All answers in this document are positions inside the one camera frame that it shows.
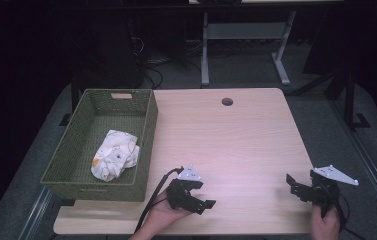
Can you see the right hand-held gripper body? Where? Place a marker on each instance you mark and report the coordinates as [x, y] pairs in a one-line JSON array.
[[327, 186]]

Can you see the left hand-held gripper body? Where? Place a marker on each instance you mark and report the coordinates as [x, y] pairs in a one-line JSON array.
[[180, 191]]

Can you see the person's left hand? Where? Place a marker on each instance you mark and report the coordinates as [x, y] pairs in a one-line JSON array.
[[162, 214]]

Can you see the person's right hand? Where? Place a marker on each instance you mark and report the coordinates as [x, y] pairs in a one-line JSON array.
[[324, 224]]

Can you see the white patterned cloth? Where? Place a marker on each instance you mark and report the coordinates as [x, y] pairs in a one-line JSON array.
[[114, 155]]

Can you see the black metal stand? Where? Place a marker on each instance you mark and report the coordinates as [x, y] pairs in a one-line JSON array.
[[351, 100]]

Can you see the green woven basket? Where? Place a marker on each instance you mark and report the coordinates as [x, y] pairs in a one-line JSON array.
[[76, 166]]

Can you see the aluminium floor rail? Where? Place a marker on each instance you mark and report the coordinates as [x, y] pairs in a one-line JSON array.
[[36, 213], [366, 160]]

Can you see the grey metal desk frame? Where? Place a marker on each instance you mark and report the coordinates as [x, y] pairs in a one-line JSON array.
[[246, 31]]

